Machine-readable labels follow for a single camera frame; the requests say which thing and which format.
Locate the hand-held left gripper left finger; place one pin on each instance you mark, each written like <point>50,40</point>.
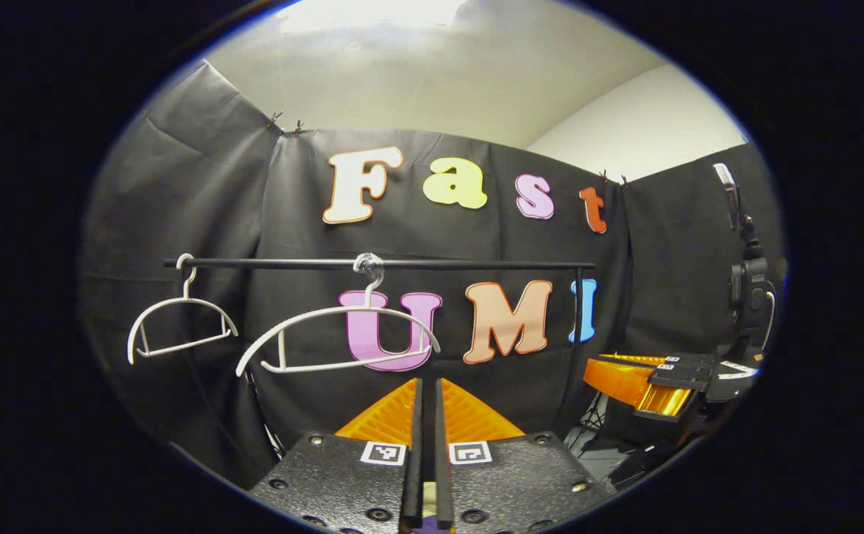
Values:
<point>413,475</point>

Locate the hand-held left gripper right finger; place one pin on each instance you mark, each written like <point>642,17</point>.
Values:
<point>443,475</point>

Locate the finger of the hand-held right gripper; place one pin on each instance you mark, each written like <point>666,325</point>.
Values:
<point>691,360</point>
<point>680,378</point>

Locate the white hanger with taped hook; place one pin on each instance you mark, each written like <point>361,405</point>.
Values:
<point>328,312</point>

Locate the black clothes rack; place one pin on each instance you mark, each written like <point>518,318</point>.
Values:
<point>476,264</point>

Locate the white plastic hanger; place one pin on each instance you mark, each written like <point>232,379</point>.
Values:
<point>179,300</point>

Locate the black tripod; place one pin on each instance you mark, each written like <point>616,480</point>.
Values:
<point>587,423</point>

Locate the black backdrop cloth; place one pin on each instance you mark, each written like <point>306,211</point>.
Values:
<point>179,193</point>

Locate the black camera stand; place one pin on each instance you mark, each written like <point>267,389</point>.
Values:
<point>750,297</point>

